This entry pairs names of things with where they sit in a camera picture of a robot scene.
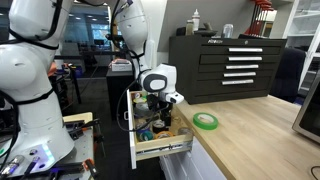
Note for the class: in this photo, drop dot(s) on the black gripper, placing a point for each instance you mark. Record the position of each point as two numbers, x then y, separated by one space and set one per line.
158 101

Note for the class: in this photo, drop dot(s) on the orange tape roll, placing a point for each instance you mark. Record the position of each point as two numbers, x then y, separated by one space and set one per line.
158 135

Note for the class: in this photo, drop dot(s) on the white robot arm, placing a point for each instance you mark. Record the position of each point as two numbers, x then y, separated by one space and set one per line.
26 66

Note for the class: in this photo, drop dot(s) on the black tape roll white core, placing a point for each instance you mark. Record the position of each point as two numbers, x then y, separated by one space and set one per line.
159 122

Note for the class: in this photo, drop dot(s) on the clear tape roll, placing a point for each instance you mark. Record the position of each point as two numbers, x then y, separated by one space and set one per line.
185 130

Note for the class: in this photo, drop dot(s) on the open wooden drawer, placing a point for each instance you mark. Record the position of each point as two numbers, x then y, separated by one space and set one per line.
156 145

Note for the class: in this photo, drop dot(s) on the green tape roll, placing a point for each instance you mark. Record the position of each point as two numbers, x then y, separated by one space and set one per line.
197 121

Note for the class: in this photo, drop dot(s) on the black tool chest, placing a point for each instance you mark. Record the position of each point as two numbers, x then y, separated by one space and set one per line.
186 73

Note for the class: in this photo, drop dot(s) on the black side cabinet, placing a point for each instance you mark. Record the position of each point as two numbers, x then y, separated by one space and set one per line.
115 90

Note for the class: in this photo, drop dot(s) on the black bowl item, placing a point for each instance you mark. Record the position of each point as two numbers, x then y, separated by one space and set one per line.
205 32

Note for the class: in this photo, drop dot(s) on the white squeeze bottle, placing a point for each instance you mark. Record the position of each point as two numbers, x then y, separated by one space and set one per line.
196 20

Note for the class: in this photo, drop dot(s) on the silver can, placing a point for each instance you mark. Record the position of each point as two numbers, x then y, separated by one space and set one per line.
227 30

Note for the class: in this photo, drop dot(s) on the black office chair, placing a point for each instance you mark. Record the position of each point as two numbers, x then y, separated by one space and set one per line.
288 73

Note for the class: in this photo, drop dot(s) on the red clamps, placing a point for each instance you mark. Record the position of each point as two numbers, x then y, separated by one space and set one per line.
258 16

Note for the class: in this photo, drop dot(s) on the white shelf unit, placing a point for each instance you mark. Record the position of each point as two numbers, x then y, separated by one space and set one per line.
311 20

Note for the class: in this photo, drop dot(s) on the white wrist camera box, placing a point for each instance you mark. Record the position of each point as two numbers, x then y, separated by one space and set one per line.
175 97

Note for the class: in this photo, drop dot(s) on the large light grey duct tape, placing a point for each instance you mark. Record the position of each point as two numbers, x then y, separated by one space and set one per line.
141 108

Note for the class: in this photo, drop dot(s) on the wooden robot base plate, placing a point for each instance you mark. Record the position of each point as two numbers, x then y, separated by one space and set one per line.
78 117

